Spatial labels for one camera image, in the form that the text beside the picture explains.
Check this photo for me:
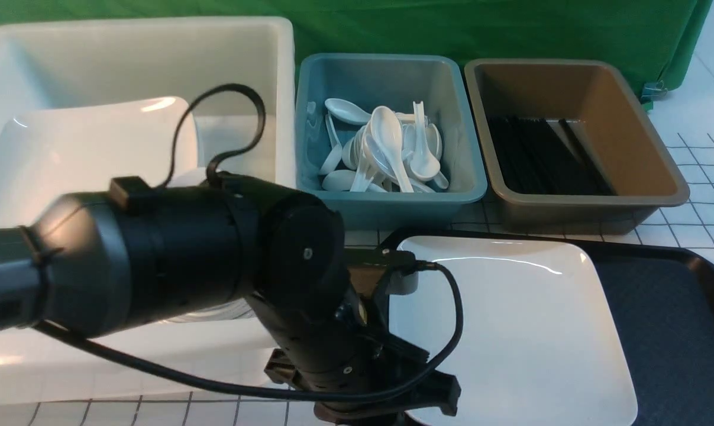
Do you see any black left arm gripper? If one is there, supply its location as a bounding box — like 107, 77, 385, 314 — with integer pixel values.
264, 334, 461, 425

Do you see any white square rice plate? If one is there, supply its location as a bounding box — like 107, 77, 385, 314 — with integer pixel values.
398, 235, 638, 425

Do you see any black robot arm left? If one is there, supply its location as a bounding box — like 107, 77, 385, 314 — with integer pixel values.
0, 172, 463, 425

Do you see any white soup spoon lower left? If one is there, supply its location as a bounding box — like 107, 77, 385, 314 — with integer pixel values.
322, 169, 387, 192

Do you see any white soup spoon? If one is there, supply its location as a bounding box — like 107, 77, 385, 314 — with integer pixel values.
370, 106, 414, 192
410, 101, 441, 182
322, 169, 387, 192
324, 98, 372, 126

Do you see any white soup spoon right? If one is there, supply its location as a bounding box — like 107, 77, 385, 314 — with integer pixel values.
410, 101, 441, 182

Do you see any teal plastic bin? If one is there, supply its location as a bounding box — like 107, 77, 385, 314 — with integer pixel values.
295, 53, 487, 230

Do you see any white soup spoon top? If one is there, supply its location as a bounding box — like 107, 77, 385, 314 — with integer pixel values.
370, 106, 414, 192

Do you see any white soup spoon upper left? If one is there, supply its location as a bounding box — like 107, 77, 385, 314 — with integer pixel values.
324, 98, 372, 126

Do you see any pile of black chopsticks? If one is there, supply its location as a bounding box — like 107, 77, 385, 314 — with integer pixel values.
487, 115, 617, 196

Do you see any brown plastic bin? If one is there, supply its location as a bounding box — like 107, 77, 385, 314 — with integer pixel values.
464, 59, 690, 235

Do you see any black serving tray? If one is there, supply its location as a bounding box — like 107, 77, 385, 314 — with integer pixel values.
381, 230, 714, 425

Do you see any stack of white square plates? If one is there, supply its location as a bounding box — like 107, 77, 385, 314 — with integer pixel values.
0, 96, 198, 228

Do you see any metal binder clip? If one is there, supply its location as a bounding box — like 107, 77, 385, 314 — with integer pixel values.
639, 81, 668, 104

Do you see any large white plastic tub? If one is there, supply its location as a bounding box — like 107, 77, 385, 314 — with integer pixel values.
0, 17, 297, 405

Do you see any green cloth backdrop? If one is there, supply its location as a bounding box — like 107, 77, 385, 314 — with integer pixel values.
0, 1, 712, 93

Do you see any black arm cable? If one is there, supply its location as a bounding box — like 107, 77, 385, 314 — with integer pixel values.
31, 83, 465, 404

